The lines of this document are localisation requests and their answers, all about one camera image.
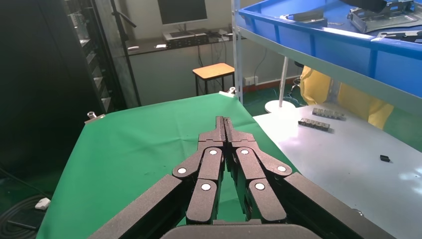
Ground yellow plastic bag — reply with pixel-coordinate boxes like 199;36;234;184
299;65;395;130

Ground white shelf upright post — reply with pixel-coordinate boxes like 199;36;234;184
230;0;245;105

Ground blue floor cable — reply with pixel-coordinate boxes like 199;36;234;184
283;87;307;104

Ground black computer monitor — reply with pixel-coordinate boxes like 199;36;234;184
157;0;209;26

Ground dark office desk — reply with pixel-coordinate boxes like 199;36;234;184
126;27;239;56

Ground white round lamp stand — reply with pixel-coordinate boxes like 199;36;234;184
264;56;297;115

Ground blue plastic bin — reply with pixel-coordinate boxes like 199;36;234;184
238;0;422;99

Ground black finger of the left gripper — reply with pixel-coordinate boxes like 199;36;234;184
339;0;388;14

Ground black stand pole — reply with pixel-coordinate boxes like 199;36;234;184
110;0;142;107

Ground grey metal bracket part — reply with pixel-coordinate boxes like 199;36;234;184
347;0;422;34
376;30;422;43
280;9;328;27

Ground white power adapter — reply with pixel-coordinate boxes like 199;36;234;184
34;198;52;211

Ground black floor cable bundle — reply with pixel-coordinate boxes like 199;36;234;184
0;194;50;239

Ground white shelf board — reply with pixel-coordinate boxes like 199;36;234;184
236;25;422;117

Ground green table cloth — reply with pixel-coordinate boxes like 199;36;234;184
36;93;299;239

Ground wooden stool black legs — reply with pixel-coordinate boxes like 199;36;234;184
192;62;236;97

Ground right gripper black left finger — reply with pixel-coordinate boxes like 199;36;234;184
88;116;227;239

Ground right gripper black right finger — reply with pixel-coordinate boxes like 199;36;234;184
225;117;396;239

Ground black keyboard equipment stack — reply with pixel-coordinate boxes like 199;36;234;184
163;29;210;49

